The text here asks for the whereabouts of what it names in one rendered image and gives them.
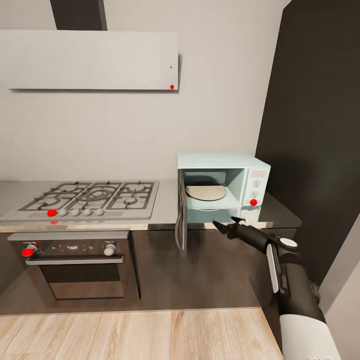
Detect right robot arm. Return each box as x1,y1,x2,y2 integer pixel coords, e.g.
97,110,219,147
212,209,341,360

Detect microwave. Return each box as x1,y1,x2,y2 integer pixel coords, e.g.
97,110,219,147
175,152,271,258

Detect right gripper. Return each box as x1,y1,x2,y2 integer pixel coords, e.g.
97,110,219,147
212,216,261,246

